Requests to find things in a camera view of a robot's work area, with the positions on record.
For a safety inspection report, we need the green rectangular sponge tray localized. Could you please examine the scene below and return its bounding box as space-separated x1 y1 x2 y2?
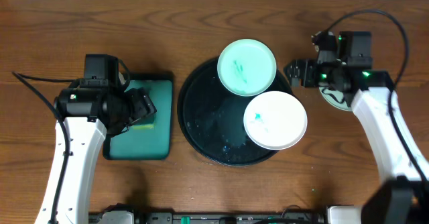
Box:
103 73 174 160

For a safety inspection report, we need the black round tray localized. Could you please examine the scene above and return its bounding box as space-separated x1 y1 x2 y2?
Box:
177 57 277 166

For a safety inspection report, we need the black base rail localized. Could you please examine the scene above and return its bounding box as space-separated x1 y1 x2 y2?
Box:
88 204 327 224

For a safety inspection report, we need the white plate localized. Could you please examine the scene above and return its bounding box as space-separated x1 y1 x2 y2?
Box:
243 91 308 150

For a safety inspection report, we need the green yellow sponge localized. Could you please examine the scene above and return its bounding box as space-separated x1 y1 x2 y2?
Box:
131 115 156 129

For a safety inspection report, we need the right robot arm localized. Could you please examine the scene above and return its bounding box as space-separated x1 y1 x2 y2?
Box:
284 31 428 223

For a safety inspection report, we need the mint plate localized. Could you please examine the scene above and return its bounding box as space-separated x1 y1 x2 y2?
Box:
319 87 352 112
217 39 277 97

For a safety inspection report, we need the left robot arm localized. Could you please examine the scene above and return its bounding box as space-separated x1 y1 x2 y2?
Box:
36 54 156 224

